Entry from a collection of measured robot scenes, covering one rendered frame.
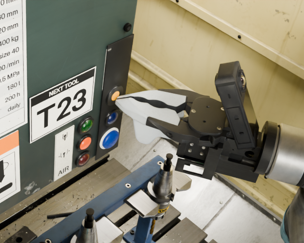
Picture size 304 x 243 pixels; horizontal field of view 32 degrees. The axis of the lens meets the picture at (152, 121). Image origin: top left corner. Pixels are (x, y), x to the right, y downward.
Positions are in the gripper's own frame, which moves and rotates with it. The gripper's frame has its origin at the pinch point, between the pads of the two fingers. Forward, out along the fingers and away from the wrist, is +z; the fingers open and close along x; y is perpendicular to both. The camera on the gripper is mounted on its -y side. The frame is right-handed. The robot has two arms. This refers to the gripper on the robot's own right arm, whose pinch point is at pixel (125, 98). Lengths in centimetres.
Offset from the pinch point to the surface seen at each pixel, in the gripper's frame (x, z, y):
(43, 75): -9.9, 7.7, -8.5
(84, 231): 4.3, 4.7, 37.4
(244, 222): 55, -33, 83
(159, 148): 76, -1, 82
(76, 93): -5.7, 5.0, -3.6
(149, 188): 23.6, -4.2, 43.1
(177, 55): 81, 0, 47
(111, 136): -0.5, 1.1, 7.0
